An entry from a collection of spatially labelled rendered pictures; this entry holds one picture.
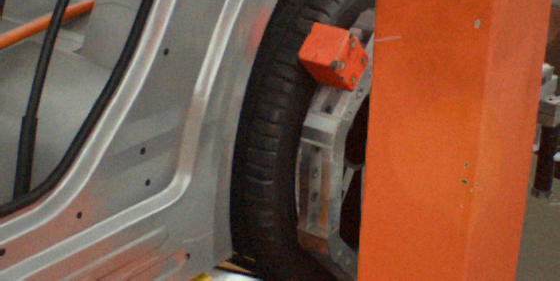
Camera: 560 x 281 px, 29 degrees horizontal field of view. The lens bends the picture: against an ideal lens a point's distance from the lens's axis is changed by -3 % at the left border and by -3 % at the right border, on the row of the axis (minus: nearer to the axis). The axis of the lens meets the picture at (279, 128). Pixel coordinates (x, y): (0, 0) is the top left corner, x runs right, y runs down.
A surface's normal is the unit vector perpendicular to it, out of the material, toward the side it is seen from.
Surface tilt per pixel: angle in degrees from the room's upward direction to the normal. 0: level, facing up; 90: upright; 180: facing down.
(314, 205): 90
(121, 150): 90
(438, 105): 90
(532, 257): 0
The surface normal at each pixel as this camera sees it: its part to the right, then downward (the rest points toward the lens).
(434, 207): -0.60, 0.29
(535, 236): 0.04, -0.92
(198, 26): 0.80, 0.26
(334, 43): -0.40, -0.44
